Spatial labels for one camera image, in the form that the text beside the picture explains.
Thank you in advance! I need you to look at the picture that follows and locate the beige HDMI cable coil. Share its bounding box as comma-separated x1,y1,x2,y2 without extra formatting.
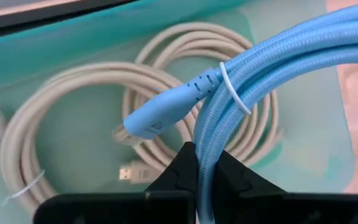
0,61,198,217
121,21,284,170

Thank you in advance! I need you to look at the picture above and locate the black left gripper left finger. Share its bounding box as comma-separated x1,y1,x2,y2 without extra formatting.
32,141,199,224

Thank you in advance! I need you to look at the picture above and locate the light blue HDMI cable coil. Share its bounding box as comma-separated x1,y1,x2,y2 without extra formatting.
122,0,358,224

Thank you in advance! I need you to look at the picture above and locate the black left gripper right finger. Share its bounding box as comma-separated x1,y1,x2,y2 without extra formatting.
213,150,358,224

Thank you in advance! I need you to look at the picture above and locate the green translucent plastic bin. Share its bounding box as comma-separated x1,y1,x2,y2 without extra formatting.
0,0,358,224

